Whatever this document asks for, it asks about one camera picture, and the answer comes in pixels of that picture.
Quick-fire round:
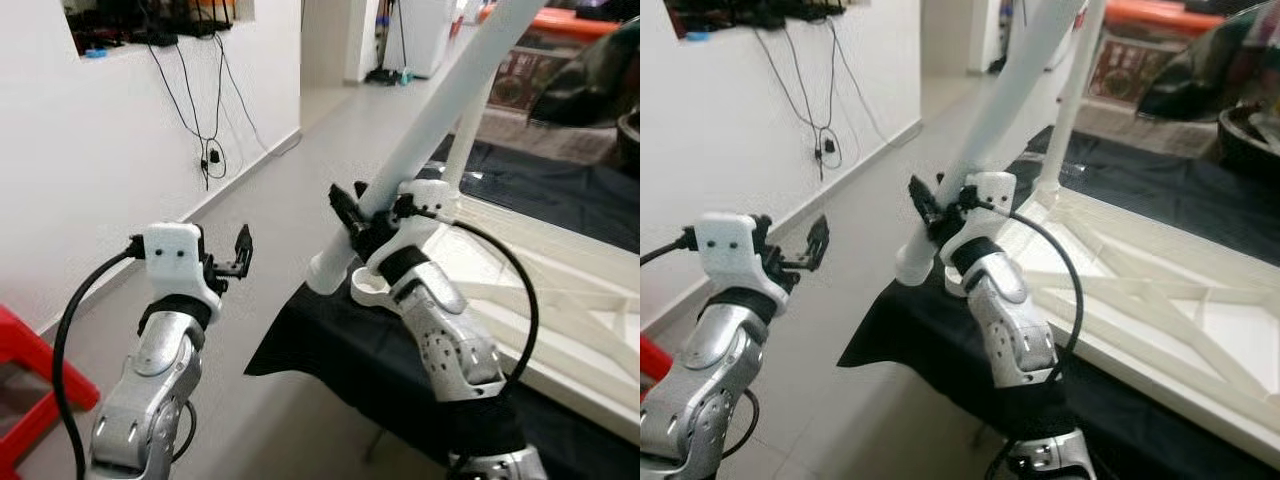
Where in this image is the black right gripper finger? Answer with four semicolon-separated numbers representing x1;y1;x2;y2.
908;175;942;227
330;184;363;237

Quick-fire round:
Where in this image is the white plastic table leg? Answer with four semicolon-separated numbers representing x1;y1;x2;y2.
893;0;1089;288
440;75;499;199
1033;0;1109;206
303;0;549;298

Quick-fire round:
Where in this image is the white plastic table top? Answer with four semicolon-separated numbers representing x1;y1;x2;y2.
940;180;1280;443
348;190;640;441

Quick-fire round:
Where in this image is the black tablecloth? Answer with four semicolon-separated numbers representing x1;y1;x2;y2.
245;135;640;480
838;125;1280;480

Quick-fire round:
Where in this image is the mop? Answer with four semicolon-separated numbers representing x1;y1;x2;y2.
365;0;416;86
985;0;1029;76

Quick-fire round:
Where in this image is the red plastic stool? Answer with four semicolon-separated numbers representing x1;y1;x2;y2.
640;335;673;401
0;305;101;471

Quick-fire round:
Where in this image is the white cabinet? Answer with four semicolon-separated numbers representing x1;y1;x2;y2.
385;0;456;79
1003;0;1076;73

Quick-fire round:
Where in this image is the black wok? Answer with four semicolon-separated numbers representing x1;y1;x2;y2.
1218;100;1280;181
618;110;640;176

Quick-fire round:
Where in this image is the grey stone ledge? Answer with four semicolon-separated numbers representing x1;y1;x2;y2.
1070;95;1226;161
475;105;621;166

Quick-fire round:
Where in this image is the orange lid storage box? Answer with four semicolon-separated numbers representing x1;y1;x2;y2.
1085;0;1233;109
478;5;626;113

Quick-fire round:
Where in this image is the black box device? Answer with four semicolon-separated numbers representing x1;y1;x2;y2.
65;0;196;51
665;0;801;36

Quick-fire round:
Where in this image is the dark bag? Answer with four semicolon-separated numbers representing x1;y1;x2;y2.
530;20;640;129
1140;5;1280;121

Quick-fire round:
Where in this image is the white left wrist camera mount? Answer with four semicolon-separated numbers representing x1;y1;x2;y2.
695;212;791;306
140;222;226;321

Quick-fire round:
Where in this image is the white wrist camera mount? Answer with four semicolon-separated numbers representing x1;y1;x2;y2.
362;178;463;293
695;212;791;306
140;222;226;321
940;170;1018;296

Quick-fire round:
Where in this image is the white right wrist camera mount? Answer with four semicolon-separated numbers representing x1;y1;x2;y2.
362;178;463;293
940;170;1018;296

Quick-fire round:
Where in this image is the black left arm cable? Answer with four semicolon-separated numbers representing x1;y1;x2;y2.
52;235;198;480
640;228;763;461

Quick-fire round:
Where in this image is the black wall cable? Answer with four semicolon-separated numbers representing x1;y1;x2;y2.
150;35;301;191
755;25;921;181

